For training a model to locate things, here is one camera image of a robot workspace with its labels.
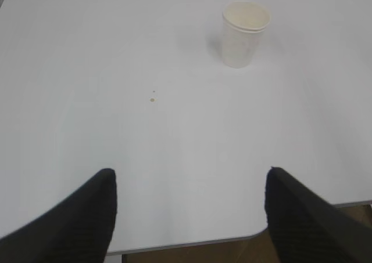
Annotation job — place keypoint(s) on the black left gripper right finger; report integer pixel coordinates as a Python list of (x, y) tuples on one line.
[(305, 228)]

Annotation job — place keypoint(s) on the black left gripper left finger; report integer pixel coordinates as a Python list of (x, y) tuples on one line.
[(78, 229)]

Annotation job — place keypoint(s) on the white paper cup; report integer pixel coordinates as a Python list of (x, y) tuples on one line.
[(243, 26)]

